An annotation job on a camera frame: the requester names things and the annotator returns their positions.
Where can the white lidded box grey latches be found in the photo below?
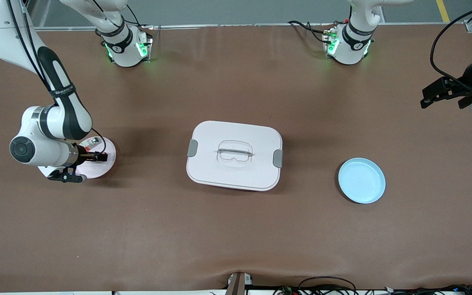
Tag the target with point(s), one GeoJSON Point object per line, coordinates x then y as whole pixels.
{"type": "Point", "coordinates": [236, 172]}

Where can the brown post with bracket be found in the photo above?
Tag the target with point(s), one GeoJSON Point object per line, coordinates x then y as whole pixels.
{"type": "Point", "coordinates": [237, 284]}

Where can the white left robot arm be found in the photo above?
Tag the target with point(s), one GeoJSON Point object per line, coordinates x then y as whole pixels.
{"type": "Point", "coordinates": [348, 47]}

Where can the aluminium table edge rail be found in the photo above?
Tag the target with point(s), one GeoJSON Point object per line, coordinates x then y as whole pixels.
{"type": "Point", "coordinates": [240, 25]}

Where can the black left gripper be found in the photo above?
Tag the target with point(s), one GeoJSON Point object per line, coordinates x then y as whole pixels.
{"type": "Point", "coordinates": [462, 89]}

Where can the light blue round plate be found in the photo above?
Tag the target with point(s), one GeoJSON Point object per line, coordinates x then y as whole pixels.
{"type": "Point", "coordinates": [361, 181]}

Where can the pink round plate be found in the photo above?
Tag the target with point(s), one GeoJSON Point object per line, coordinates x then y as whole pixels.
{"type": "Point", "coordinates": [96, 170]}

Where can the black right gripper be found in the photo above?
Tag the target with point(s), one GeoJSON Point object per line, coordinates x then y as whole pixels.
{"type": "Point", "coordinates": [82, 154]}

